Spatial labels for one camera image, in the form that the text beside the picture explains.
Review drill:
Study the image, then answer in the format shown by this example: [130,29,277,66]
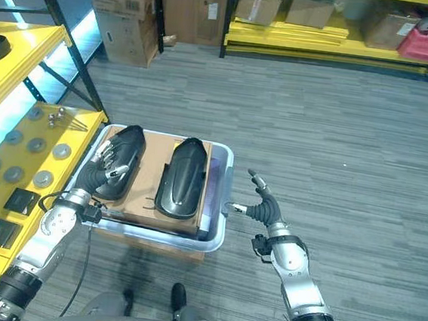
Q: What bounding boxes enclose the tall cardboard box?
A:
[155,0,230,49]

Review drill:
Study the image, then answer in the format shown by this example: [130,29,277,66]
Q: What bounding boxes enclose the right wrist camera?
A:
[248,232,274,266]

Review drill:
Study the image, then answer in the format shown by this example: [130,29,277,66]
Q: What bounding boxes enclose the brown cardboard box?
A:
[360,7,423,54]

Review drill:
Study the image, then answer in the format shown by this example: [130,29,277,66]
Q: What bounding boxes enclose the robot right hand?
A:
[227,166,294,231]

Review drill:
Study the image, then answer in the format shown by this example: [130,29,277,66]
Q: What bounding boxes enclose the translucent plastic box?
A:
[72,120,239,256]

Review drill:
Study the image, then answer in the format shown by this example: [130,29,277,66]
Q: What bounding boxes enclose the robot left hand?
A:
[70,137,133,200]

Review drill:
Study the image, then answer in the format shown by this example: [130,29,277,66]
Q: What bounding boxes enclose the thin metal rods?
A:
[65,117,91,132]

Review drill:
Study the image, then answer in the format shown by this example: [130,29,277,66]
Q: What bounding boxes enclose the open cardboard box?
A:
[285,0,337,31]
[234,0,285,29]

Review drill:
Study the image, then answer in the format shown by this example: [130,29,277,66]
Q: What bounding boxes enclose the brown cardboard sheet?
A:
[110,126,214,239]

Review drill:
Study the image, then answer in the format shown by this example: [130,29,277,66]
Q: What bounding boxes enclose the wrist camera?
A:
[248,232,274,266]
[81,201,104,227]

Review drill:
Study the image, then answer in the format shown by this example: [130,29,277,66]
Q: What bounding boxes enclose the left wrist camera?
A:
[81,201,104,227]

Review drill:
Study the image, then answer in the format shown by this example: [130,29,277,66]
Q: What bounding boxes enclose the robot right dark foot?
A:
[168,282,190,321]

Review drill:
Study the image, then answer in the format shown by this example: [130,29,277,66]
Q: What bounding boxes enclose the yellow shelf rack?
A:
[0,18,118,311]

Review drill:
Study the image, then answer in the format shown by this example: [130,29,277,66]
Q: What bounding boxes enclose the long yellow storage shelf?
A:
[218,0,428,85]

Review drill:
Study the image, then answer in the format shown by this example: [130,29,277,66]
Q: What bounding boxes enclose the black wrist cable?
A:
[27,188,109,321]

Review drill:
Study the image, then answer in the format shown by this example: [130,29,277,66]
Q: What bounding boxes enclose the large cardboard box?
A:
[89,3,164,69]

